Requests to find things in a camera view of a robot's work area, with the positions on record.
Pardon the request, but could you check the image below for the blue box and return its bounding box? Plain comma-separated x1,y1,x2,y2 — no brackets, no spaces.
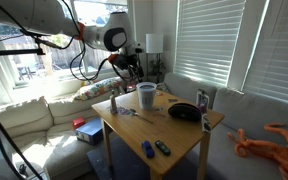
74,117,105,146

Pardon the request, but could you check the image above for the floor lamp with white shade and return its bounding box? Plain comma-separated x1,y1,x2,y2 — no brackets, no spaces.
145,32,165,83

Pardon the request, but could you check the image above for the white pouch with dark label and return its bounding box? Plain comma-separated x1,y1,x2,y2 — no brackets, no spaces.
200,113,213,134

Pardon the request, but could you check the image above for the black bowl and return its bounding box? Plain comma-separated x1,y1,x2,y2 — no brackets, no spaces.
167,102,203,123

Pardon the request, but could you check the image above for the green potted plant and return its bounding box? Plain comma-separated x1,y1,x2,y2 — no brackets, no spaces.
148,54,167,84

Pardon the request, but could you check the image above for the red box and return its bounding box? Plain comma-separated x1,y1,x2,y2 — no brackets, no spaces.
71,116,87,131

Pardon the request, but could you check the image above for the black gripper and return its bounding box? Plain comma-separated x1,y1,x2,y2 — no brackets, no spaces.
111,52,145,83

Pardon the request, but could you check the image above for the cream sofa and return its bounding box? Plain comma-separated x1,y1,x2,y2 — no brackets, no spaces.
0,87,122,180

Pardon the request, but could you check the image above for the wooden table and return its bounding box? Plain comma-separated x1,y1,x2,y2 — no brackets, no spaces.
91,87,226,180

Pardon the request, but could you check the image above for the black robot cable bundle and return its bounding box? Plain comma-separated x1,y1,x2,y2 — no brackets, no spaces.
0,0,145,180

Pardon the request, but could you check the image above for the orange octopus plush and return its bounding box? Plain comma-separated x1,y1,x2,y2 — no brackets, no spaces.
226,122,288,180

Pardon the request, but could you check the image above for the gray sofa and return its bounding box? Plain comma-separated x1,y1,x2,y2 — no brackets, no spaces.
163,72,288,180

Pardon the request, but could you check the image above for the metal spoon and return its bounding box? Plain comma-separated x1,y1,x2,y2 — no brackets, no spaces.
129,108,154,125

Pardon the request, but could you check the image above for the clear plastic cup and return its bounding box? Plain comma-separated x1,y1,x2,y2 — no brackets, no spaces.
136,81,158,111

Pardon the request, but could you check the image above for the dark floor rug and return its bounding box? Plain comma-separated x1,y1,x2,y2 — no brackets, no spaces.
86,136,218,180

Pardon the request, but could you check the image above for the silver metal cup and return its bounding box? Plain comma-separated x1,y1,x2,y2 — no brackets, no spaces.
139,84,156,110

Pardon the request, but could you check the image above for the white window blind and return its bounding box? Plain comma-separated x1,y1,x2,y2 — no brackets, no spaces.
241,0,288,107
173,0,247,88

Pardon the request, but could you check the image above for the white window frame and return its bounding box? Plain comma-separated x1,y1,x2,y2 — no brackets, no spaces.
0,0,136,89

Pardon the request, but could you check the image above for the red and white toy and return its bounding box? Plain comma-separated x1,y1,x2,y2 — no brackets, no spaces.
125,82,139,94

